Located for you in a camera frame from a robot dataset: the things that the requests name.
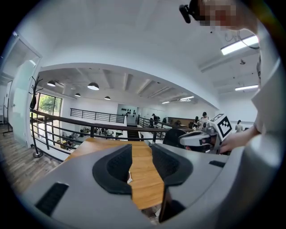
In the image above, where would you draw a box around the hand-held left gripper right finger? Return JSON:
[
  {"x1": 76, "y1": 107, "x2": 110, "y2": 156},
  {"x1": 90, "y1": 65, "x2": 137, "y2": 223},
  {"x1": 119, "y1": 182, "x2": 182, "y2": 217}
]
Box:
[{"x1": 151, "y1": 143, "x2": 228, "y2": 223}]

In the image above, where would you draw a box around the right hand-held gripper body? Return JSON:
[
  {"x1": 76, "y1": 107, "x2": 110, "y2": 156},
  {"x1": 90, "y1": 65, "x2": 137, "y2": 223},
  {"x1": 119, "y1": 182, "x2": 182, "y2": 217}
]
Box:
[{"x1": 202, "y1": 113, "x2": 233, "y2": 155}]

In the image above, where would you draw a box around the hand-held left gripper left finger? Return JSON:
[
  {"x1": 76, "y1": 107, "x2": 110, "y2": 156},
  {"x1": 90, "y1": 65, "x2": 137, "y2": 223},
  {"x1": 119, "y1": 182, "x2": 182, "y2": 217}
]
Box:
[{"x1": 22, "y1": 144, "x2": 157, "y2": 229}]

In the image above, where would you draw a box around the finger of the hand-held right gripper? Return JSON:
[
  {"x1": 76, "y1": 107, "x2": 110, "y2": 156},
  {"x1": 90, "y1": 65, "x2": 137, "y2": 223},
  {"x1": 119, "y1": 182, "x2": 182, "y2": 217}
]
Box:
[{"x1": 179, "y1": 131, "x2": 212, "y2": 147}]

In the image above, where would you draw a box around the person's right forearm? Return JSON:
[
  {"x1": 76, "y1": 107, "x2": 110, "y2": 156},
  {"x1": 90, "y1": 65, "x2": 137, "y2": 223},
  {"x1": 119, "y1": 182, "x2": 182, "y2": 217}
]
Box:
[{"x1": 240, "y1": 126, "x2": 261, "y2": 147}]

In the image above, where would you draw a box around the person's right hand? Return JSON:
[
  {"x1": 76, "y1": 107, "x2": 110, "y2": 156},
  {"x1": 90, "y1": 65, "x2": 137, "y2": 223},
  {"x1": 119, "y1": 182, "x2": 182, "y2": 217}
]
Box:
[{"x1": 219, "y1": 131, "x2": 244, "y2": 154}]

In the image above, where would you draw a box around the black mesh office chair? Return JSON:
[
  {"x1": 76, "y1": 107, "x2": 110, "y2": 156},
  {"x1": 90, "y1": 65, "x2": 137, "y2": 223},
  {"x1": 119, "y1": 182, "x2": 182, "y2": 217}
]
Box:
[{"x1": 162, "y1": 128, "x2": 193, "y2": 149}]

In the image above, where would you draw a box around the person in white shirt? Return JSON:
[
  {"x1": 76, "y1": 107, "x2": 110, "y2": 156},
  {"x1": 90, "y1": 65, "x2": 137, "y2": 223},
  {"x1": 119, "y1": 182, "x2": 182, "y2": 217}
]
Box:
[{"x1": 251, "y1": 22, "x2": 286, "y2": 144}]

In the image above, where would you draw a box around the black coat rack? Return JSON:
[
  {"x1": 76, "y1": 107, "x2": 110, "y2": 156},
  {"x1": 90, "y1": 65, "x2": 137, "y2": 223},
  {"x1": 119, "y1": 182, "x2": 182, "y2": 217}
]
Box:
[{"x1": 28, "y1": 75, "x2": 44, "y2": 159}]

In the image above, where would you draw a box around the dark metal railing wooden handrail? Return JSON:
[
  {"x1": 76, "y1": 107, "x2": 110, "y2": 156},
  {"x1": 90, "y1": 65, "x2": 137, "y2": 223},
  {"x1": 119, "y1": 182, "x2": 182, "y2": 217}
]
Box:
[{"x1": 29, "y1": 109, "x2": 193, "y2": 157}]

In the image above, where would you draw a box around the thin black balcony railing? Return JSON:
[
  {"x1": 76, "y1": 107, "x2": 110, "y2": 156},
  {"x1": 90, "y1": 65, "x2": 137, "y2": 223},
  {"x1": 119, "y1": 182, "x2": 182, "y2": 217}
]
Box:
[{"x1": 70, "y1": 108, "x2": 126, "y2": 124}]

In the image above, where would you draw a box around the large window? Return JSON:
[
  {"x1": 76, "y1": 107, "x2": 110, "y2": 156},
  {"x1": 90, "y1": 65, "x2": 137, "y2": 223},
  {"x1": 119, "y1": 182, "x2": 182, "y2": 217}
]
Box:
[{"x1": 38, "y1": 93, "x2": 63, "y2": 117}]

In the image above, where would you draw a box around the person's head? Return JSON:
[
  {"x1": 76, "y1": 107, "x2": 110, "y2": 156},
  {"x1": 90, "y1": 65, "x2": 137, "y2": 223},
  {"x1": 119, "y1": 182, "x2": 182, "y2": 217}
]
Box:
[{"x1": 189, "y1": 0, "x2": 260, "y2": 34}]

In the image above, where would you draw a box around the wall panel with black items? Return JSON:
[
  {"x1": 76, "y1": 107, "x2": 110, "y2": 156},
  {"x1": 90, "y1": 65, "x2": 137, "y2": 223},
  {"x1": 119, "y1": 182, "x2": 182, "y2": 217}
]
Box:
[{"x1": 117, "y1": 103, "x2": 138, "y2": 124}]

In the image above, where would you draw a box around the black head-mounted camera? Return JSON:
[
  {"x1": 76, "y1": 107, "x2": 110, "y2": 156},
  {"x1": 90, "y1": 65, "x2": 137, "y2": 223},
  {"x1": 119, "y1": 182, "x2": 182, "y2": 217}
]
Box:
[{"x1": 178, "y1": 0, "x2": 199, "y2": 24}]

